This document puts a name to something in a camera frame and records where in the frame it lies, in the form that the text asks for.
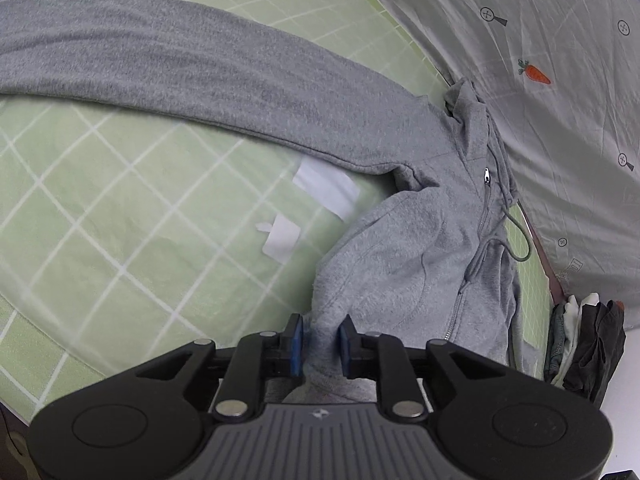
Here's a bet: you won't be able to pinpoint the large white paper label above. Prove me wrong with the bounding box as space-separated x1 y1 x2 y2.
291 156 362 222

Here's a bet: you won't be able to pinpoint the small white paper label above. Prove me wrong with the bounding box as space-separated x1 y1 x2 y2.
256 214 302 264

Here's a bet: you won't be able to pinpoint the grey carrot print sheet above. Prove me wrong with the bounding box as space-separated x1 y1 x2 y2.
350 0 640 307

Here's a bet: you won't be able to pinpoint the green checked mat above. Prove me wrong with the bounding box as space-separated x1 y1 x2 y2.
0 0 556 411

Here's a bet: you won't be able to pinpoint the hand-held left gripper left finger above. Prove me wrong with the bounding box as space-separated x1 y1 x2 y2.
134 312 307 424

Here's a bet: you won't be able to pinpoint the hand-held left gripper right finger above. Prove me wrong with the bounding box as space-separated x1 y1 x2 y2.
337 314 507 424

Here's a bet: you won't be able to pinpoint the folded blue jeans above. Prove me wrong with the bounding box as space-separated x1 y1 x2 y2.
543 304 567 386

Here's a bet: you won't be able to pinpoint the folded white garment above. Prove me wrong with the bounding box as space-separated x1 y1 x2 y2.
552 291 600 387

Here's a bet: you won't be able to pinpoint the grey zip hoodie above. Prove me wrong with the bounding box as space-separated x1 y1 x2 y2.
0 0 532 405

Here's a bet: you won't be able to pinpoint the folded dark grey garment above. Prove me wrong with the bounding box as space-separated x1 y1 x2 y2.
564 300 627 407

